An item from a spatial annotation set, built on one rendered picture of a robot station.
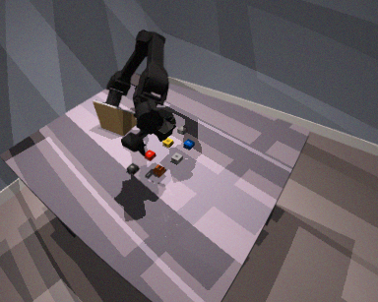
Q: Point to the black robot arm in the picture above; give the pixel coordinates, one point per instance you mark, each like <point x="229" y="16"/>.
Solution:
<point x="153" y="80"/>

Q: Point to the blue block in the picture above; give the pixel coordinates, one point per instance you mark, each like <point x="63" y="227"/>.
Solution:
<point x="189" y="144"/>

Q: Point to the red block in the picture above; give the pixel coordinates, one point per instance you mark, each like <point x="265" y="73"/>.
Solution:
<point x="150" y="155"/>

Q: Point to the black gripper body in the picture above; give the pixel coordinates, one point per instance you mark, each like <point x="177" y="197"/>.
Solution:
<point x="133" y="141"/>

